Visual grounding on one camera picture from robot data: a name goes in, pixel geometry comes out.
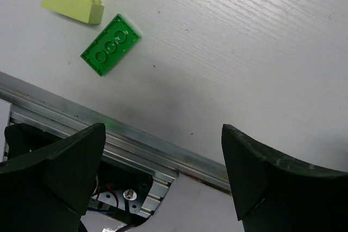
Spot pale yellow sloped lego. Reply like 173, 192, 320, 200
41, 0, 104, 24

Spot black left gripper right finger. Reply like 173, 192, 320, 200
221, 124, 347, 231

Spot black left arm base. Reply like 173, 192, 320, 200
77, 154, 170, 231

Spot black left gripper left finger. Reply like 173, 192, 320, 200
1, 123, 105, 231

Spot green long lego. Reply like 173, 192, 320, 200
80, 14, 141, 77

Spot aluminium front rail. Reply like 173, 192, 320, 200
1, 73, 231, 193

